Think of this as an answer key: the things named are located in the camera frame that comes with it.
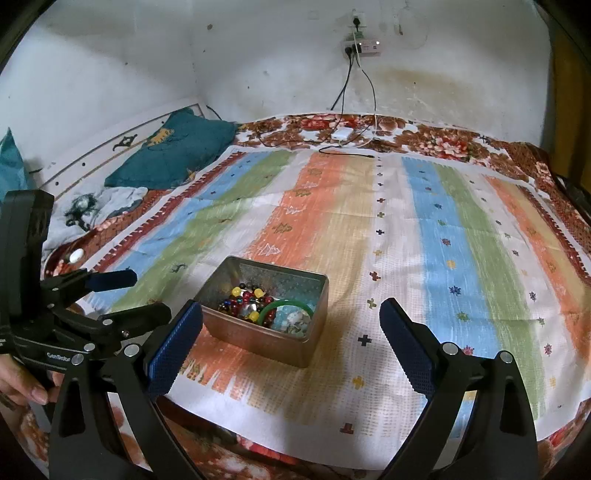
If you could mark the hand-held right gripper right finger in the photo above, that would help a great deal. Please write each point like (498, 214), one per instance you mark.
(406, 350)

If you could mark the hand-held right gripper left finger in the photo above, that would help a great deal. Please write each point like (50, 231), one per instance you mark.
(178, 350)

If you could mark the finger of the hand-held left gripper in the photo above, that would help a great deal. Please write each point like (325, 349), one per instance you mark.
(115, 279)
(138, 318)

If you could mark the metal tin box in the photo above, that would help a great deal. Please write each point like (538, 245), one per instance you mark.
(258, 346)

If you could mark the green jade bangle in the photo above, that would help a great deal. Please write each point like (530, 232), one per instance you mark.
(264, 311)

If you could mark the person's left hand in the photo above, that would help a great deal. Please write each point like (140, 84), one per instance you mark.
(18, 383)

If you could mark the small white oval object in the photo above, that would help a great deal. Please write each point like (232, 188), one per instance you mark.
(76, 254)

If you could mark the white crumpled cloth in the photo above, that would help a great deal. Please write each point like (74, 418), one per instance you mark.
(120, 201)

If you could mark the teal printed pillow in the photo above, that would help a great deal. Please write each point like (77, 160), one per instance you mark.
(175, 152)

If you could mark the striped colourful mat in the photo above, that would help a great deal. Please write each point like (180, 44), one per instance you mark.
(323, 217)

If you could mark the white charger block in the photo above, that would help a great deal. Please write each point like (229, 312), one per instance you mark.
(343, 134)

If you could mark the white power strip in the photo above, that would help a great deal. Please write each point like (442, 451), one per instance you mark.
(364, 47)

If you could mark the white wall socket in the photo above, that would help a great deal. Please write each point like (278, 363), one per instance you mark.
(359, 19)

